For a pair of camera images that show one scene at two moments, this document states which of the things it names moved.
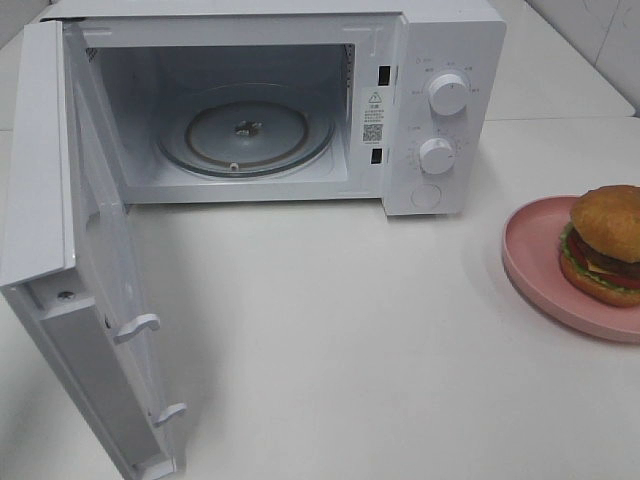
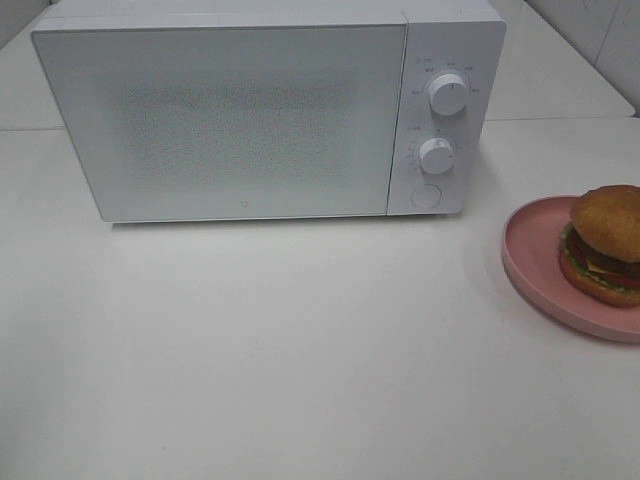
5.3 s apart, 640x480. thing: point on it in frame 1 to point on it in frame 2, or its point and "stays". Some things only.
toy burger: [600, 246] stays
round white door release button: [426, 196] stays
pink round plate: [531, 251] stays
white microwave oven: [54, 269] to [229, 121]
